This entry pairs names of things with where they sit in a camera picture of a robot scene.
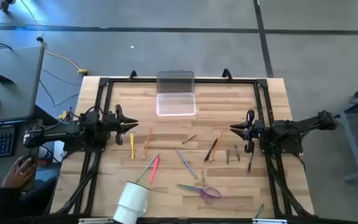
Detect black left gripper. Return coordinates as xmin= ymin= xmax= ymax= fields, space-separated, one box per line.
xmin=104 ymin=104 xmax=139 ymax=146

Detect yellow cable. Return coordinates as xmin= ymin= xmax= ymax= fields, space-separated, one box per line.
xmin=19 ymin=0 xmax=88 ymax=76

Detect thin green pen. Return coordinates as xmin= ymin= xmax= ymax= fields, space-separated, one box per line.
xmin=254 ymin=203 xmax=265 ymax=219

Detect white box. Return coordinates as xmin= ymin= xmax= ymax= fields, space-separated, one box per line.
xmin=53 ymin=139 xmax=65 ymax=164

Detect pink marker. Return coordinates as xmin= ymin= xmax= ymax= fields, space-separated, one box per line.
xmin=149 ymin=155 xmax=160 ymax=185

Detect person's foot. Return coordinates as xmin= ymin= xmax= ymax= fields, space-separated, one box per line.
xmin=0 ymin=0 xmax=17 ymax=12

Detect person's forearm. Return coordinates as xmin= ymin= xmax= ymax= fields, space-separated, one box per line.
xmin=0 ymin=185 xmax=23 ymax=220

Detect blue-grey pencil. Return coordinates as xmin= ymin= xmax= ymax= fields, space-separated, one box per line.
xmin=175 ymin=148 xmax=199 ymax=180

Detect green-grey pencil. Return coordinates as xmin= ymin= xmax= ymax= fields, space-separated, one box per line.
xmin=135 ymin=152 xmax=160 ymax=184

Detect small black strap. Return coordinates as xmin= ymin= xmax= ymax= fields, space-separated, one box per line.
xmin=0 ymin=72 xmax=15 ymax=86

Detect white mug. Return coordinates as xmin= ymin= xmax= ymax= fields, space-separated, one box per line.
xmin=112 ymin=181 xmax=150 ymax=224

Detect black aluminium table frame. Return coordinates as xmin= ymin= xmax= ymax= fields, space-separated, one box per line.
xmin=44 ymin=77 xmax=315 ymax=224

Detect person's hand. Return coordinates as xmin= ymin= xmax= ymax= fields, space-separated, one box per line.
xmin=0 ymin=155 xmax=37 ymax=190

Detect purple-handled scissors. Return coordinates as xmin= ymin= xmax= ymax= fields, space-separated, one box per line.
xmin=177 ymin=183 xmax=222 ymax=205

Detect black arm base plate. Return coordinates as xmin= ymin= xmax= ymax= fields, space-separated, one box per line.
xmin=261 ymin=133 xmax=304 ymax=156
xmin=62 ymin=136 xmax=105 ymax=153

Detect white bottle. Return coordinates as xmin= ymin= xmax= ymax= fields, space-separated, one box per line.
xmin=38 ymin=145 xmax=54 ymax=162

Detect person's leg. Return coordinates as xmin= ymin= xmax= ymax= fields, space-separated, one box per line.
xmin=20 ymin=175 xmax=60 ymax=218

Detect silver metal bracket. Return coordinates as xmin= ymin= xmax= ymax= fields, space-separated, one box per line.
xmin=78 ymin=218 xmax=114 ymax=224
xmin=252 ymin=218 xmax=288 ymax=224

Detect clear plastic supply box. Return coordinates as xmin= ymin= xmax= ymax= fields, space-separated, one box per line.
xmin=155 ymin=70 xmax=197 ymax=118

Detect grey desk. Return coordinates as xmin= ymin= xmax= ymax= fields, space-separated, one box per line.
xmin=0 ymin=45 xmax=45 ymax=200

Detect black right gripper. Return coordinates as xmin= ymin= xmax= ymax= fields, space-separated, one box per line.
xmin=230 ymin=109 xmax=269 ymax=154

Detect grey metal table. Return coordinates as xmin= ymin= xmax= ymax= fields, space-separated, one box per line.
xmin=334 ymin=77 xmax=358 ymax=184

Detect orange pencil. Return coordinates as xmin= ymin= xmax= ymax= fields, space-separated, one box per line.
xmin=209 ymin=129 xmax=224 ymax=163
xmin=142 ymin=127 xmax=153 ymax=161

